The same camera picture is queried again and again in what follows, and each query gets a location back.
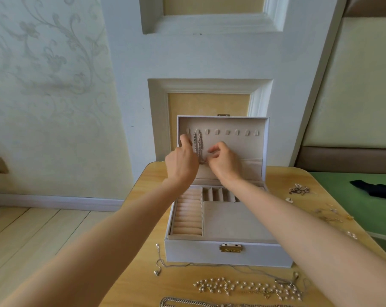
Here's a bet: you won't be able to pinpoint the person's left hand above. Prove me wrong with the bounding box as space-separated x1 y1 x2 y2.
165 134 200 186

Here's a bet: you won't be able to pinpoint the person's right hand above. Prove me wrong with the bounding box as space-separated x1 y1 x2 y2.
206 141 243 186

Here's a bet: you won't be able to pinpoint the slim silver rope chain necklace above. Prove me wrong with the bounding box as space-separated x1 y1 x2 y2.
192 128 205 165

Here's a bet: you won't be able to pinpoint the white jewelry box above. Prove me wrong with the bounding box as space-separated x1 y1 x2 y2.
164 115 295 268

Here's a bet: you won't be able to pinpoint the small earrings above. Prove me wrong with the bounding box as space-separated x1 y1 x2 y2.
284 182 360 242

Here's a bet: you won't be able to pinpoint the thin silver chain necklace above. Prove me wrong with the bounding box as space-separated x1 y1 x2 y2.
153 243 303 285

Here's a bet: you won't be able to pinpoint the silver link chain necklace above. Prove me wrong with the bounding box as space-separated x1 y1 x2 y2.
159 296 296 307

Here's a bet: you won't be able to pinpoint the person's right forearm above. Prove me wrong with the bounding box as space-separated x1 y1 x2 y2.
222 177 386 307

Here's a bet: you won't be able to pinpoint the person's left forearm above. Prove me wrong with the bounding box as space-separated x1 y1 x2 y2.
0 177 197 307

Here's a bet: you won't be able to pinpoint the black cloth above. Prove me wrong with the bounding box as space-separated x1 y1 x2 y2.
350 180 386 202

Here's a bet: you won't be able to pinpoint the beige padded wall panel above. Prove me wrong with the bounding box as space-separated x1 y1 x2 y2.
295 0 386 174

